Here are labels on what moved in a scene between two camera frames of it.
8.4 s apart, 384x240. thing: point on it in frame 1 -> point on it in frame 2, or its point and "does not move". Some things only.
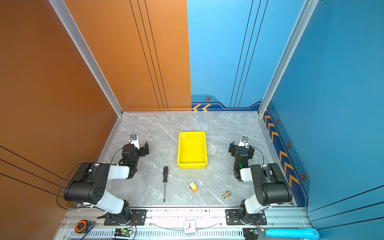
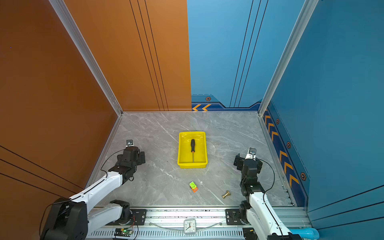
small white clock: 189,226 does not move
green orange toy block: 193,187 does not move
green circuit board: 123,232 does not move
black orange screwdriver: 165,173 -> 192,148
